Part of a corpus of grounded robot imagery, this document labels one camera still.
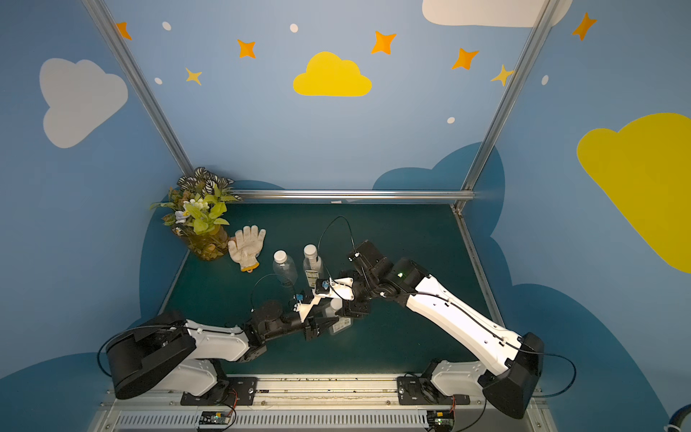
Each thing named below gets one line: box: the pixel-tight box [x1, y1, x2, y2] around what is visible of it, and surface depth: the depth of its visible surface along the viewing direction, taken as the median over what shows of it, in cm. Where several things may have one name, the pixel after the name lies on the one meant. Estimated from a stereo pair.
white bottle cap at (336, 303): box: [330, 297, 343, 310], surface depth 76 cm
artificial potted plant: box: [150, 167, 243, 262], surface depth 97 cm
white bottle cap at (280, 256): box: [273, 250, 288, 264], surface depth 87 cm
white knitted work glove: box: [227, 225, 267, 273], surface depth 107 cm
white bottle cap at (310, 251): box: [303, 243, 318, 260], surface depth 84 cm
